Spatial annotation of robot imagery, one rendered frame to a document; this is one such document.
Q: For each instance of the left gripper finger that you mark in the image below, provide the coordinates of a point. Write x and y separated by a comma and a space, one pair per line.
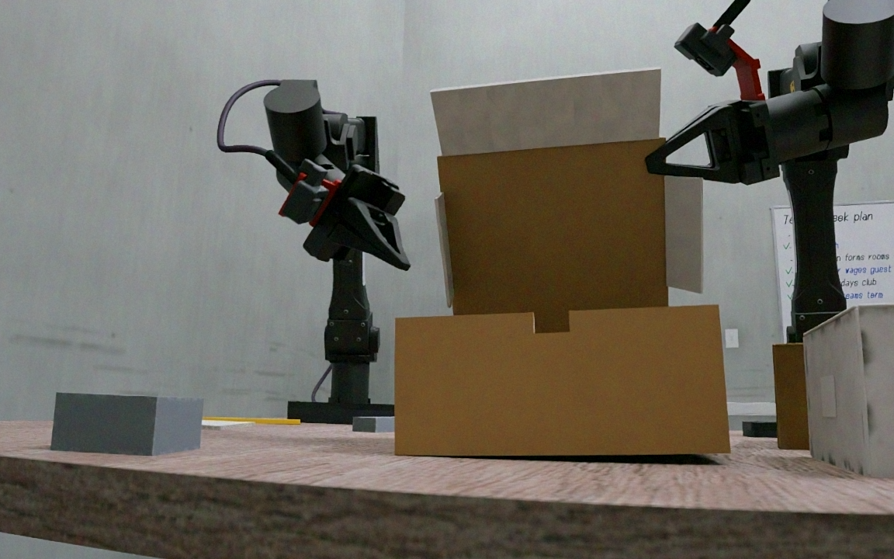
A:
707, 139
716, 122

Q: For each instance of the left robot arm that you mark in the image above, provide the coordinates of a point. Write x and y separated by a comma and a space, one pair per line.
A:
857, 53

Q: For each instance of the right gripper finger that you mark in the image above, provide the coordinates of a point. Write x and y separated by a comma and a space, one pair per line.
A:
380, 227
352, 238

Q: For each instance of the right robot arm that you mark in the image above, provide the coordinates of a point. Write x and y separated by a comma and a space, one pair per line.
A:
296, 122

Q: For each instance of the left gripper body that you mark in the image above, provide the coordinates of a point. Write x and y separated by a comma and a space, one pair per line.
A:
788, 121

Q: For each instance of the white box with tan tape band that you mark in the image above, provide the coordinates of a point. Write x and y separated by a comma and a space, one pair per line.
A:
849, 366

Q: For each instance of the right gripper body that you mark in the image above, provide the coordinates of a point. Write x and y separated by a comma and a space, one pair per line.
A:
365, 186

